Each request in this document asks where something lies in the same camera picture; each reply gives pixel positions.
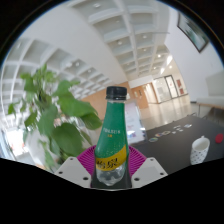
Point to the small round colourful badge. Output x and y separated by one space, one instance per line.
166 132
159 135

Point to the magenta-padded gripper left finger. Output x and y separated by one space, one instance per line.
71 170

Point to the framed landscape picture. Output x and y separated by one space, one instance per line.
193 30

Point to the green leafy potted plant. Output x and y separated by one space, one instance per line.
63 133

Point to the white polka dot mug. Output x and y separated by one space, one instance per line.
199 150

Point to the green plastic drink bottle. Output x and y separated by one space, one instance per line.
111 133

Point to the flat round red coaster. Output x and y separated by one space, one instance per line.
220 138

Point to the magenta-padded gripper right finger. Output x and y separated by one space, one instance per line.
150 170

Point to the small round green badge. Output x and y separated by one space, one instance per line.
153 139

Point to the small blue rectangular sticker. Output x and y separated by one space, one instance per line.
188 126

